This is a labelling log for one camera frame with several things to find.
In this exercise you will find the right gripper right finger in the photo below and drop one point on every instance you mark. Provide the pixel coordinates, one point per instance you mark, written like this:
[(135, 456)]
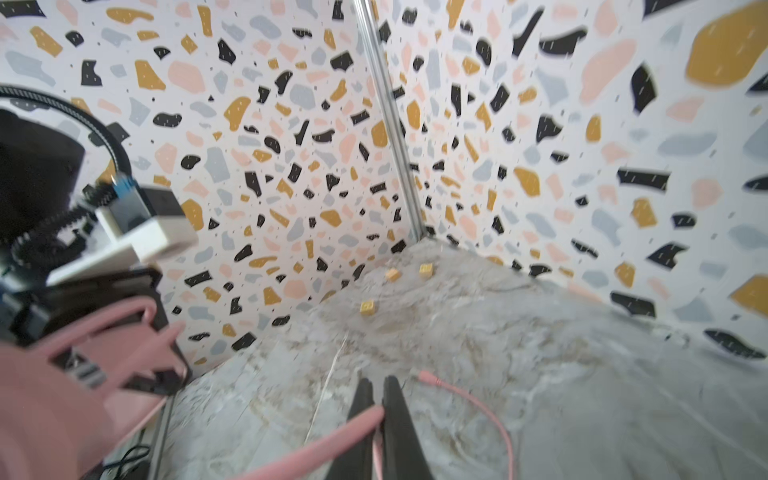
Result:
[(403, 457)]

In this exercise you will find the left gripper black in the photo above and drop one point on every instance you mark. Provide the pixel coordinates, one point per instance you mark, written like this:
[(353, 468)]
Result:
[(31, 311)]

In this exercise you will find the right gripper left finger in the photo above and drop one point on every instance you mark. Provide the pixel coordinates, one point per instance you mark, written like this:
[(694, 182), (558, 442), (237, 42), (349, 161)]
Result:
[(351, 444)]

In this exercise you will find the pink headphones with cable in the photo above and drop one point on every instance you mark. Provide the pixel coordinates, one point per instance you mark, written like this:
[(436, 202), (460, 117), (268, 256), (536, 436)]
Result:
[(70, 399)]

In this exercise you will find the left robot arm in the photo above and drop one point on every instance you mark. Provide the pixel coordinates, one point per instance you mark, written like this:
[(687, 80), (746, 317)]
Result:
[(63, 255)]

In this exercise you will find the wooden letter block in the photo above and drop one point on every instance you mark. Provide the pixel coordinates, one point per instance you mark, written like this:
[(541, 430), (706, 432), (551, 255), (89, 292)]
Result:
[(368, 308), (426, 270), (392, 275)]

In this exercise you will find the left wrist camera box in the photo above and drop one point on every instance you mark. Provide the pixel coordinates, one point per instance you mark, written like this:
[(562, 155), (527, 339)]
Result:
[(143, 225)]

